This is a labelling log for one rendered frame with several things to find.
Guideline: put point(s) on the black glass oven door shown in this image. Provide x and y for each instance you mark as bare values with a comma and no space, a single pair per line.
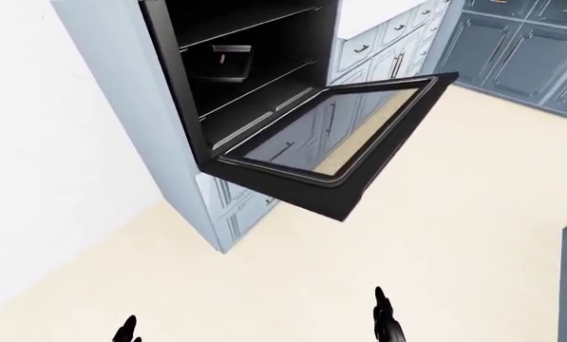
340,149

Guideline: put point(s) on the black built-in oven body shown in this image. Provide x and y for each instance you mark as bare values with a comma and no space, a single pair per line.
245,67

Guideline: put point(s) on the light blue base cabinet run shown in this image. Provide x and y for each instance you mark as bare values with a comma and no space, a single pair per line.
387,42

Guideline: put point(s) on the light blue tall oven cabinet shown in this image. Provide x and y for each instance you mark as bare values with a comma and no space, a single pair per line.
136,117

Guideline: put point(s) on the dark blue cabinet wall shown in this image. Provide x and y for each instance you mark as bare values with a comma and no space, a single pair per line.
520,50

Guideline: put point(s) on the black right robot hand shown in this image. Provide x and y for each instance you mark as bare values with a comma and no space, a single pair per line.
388,320

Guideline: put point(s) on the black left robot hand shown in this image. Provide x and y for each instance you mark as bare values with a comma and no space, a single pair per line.
127,329

